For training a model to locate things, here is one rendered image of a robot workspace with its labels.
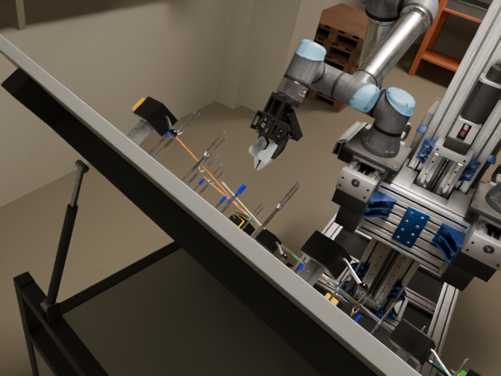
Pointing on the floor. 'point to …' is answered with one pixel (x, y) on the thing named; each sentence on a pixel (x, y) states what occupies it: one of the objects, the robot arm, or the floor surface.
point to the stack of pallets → (340, 42)
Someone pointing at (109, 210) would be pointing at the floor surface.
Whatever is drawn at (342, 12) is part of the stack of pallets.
